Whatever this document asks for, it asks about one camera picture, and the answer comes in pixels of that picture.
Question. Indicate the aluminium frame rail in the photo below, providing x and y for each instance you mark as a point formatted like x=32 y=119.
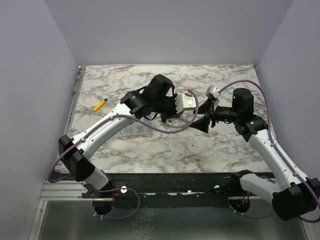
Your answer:
x=42 y=204

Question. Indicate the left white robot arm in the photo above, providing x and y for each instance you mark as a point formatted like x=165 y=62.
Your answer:
x=76 y=151

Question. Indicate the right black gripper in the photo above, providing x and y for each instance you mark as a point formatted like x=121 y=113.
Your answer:
x=212 y=114

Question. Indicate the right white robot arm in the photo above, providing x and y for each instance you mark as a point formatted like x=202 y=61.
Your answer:
x=294 y=193

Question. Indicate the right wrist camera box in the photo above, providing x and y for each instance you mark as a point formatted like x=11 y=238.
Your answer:
x=213 y=93

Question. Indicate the clear plastic parts box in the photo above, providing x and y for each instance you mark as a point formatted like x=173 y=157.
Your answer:
x=135 y=130

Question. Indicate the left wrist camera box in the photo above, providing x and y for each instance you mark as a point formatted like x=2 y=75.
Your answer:
x=185 y=102

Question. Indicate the large metal key ring disc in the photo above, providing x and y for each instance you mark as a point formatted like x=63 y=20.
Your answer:
x=174 y=123

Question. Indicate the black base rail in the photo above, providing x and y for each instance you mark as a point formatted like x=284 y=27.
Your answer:
x=167 y=190

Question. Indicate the yellow handled screwdriver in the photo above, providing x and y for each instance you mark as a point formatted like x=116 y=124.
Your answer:
x=99 y=105

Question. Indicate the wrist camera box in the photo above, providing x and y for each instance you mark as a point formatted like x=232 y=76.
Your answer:
x=213 y=93
x=185 y=102

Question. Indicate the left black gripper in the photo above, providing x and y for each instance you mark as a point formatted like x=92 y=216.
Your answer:
x=173 y=99

